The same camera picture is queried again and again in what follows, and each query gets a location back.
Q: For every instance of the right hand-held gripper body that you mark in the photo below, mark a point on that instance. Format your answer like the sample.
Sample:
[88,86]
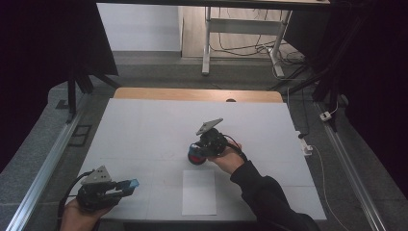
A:
[213,142]

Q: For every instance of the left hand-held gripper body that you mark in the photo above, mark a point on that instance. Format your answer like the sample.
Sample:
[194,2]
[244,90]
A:
[96,178]

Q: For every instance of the blue stamp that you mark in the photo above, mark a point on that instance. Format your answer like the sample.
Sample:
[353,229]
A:
[193,150]

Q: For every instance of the blue stamp cap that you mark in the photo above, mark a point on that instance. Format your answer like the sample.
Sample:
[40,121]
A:
[134,183]

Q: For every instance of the person's right hand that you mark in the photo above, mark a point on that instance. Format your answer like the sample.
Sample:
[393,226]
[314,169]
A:
[231,160]

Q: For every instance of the person's left hand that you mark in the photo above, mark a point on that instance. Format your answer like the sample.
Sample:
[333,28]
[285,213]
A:
[77,219]

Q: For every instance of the white paper sheet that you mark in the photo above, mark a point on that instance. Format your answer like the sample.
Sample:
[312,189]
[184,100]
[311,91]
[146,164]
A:
[198,192]

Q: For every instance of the white table cover board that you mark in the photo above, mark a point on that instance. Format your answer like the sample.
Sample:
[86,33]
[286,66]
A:
[150,134]

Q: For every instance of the wooden table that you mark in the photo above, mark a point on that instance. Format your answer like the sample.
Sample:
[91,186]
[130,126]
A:
[179,94]

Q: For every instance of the black metal stand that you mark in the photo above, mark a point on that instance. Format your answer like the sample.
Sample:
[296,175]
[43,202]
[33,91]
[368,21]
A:
[324,86]
[72,93]

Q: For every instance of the white power strip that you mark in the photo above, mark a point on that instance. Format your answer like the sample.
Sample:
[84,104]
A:
[304,146]

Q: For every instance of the small white adapter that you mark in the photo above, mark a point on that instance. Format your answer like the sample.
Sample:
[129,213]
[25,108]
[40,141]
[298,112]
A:
[325,116]

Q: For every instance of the black curtain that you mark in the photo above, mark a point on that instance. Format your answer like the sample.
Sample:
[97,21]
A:
[48,48]
[372,64]

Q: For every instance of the dark desk top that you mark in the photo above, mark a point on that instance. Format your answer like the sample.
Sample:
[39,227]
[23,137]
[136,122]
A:
[224,3]

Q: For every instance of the aluminium rail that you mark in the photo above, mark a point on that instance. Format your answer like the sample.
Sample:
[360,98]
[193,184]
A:
[48,166]
[349,166]

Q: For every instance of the white desk frame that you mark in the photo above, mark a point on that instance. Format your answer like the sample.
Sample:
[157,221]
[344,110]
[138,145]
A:
[243,26]

